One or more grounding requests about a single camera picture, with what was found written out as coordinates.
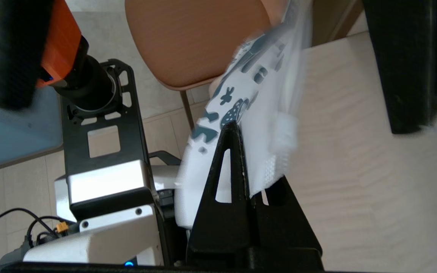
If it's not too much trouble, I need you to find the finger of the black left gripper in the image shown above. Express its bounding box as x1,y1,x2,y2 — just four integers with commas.
363,0,437,134

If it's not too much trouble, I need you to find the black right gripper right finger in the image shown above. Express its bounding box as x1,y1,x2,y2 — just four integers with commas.
251,175,323,266

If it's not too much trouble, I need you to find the pink chair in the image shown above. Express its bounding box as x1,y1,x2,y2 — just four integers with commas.
125,0,280,129

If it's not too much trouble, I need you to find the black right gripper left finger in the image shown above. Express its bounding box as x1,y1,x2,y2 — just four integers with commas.
186,121,255,266

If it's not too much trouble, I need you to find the silver black robot base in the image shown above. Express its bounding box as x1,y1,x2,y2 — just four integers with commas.
0,36,189,266

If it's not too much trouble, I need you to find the white horse print pouch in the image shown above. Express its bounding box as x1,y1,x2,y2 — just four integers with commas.
175,0,314,229

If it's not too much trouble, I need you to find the black base power cable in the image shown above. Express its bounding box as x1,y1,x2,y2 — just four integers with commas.
0,208,79,247

